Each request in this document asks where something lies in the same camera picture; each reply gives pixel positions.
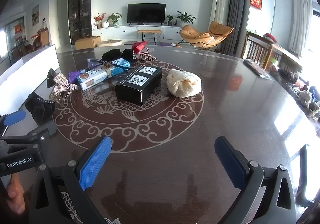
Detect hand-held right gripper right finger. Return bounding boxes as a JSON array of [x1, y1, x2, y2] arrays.
[[214, 136, 297, 224]]

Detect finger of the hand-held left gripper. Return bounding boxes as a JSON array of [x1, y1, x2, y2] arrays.
[[0, 110, 27, 137], [0, 121, 57, 148]]

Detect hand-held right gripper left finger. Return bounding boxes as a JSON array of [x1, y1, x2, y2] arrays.
[[29, 136, 112, 224]]

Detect rhinestone bow hair clip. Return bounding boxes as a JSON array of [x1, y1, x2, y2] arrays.
[[49, 74, 80, 104]]

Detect white storage box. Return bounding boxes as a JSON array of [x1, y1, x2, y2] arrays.
[[0, 44, 60, 117]]

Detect purple cloth item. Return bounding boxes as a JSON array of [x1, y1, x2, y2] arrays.
[[68, 69, 87, 84]]

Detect blue and white carton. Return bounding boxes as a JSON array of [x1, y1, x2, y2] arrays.
[[76, 58, 131, 90]]

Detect blue framed glasses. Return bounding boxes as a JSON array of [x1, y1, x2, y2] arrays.
[[86, 58, 130, 70]]

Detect black cardboard box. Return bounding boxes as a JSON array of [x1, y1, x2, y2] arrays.
[[114, 64, 163, 106]]

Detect cream knitted hat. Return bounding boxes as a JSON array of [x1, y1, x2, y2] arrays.
[[166, 69, 202, 97]]

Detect dark patterned desktop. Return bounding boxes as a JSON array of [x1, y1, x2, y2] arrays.
[[0, 45, 320, 224]]

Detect person's left hand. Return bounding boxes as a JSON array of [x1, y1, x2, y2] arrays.
[[0, 173, 25, 214]]

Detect dark brown bow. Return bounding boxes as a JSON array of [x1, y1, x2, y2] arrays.
[[46, 68, 59, 88]]

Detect small wooden cabinet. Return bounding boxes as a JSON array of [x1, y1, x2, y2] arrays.
[[37, 27, 49, 48]]

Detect straw twine bundle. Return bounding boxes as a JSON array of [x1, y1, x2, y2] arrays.
[[102, 61, 114, 80]]

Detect brown cardboard box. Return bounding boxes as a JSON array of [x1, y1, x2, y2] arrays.
[[74, 36, 101, 50]]

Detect dark flat packet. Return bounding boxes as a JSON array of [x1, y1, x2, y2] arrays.
[[243, 59, 271, 79]]

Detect black cloth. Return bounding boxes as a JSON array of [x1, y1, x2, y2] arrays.
[[121, 49, 137, 63], [101, 49, 122, 62]]

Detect cluttered tea tray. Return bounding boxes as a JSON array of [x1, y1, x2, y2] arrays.
[[277, 67, 320, 122]]

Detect beige round floor cushion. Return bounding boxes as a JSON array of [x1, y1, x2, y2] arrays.
[[96, 39, 123, 48]]

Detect wooden slatted chair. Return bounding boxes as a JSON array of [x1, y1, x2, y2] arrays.
[[242, 31, 272, 69]]

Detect white television cabinet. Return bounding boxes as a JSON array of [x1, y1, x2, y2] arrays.
[[92, 25, 184, 44]]

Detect red flower bouquet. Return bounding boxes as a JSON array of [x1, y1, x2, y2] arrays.
[[93, 13, 107, 28]]

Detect wooden side table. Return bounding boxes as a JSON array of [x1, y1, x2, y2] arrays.
[[262, 36, 304, 69]]

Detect dark glass display cabinet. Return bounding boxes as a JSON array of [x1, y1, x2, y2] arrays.
[[68, 0, 94, 45]]

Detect orange lounge chair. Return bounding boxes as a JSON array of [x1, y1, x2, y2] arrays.
[[176, 21, 234, 50]]

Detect wooden bench with metal legs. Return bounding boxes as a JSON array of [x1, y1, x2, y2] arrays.
[[137, 29, 162, 42]]

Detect grey curtain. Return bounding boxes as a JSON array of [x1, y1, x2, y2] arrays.
[[221, 0, 252, 57]]

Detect black television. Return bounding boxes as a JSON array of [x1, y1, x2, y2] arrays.
[[127, 3, 166, 25]]

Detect large leafy potted plant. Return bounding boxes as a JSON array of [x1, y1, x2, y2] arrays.
[[176, 11, 196, 26]]

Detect white curtain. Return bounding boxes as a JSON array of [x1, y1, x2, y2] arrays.
[[287, 0, 314, 58]]

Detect covered standing air conditioner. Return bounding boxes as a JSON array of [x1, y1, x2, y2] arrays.
[[209, 0, 232, 29]]

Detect framed wall painting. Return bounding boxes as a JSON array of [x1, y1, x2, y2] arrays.
[[31, 4, 40, 26]]

